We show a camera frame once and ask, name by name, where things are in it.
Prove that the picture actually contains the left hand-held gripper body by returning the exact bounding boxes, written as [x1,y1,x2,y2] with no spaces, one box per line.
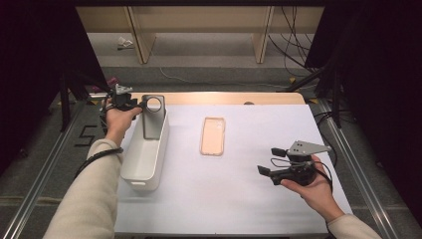
[105,84,142,113]

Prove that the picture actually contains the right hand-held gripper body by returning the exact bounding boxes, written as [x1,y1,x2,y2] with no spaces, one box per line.
[269,139,332,187]

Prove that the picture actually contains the silver phone case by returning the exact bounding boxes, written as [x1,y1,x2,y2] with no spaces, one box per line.
[141,94,167,140]

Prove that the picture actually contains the white plastic bin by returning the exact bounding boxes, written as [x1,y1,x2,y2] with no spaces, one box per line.
[119,96,171,192]

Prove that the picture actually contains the beige phone case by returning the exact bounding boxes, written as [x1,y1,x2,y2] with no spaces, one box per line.
[199,116,227,157]

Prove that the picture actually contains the person's left hand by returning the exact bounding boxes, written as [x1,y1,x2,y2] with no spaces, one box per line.
[104,98,137,147]

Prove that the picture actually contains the person's right hand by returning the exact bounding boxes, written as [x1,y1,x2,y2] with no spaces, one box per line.
[280,154,346,223]

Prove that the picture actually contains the purple object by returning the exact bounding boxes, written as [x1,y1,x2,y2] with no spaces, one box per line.
[92,76,119,95]

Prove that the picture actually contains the white table mat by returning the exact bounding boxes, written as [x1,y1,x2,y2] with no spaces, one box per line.
[113,104,353,235]

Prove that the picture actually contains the crumpled white paper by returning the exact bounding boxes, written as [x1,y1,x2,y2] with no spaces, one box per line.
[115,35,134,52]

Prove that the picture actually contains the black metal stand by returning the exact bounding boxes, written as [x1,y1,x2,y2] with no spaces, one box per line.
[284,64,343,129]

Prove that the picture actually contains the black curtain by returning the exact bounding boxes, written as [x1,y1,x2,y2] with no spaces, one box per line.
[305,0,422,217]
[0,0,110,173]

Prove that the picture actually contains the long wooden desk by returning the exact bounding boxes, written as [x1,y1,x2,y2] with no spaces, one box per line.
[75,5,325,65]

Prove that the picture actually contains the aluminium floor rail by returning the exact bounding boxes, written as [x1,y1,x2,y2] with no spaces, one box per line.
[316,99,401,239]
[0,99,89,239]

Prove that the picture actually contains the black power cable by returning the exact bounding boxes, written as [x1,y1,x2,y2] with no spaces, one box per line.
[268,33,315,76]
[280,5,315,73]

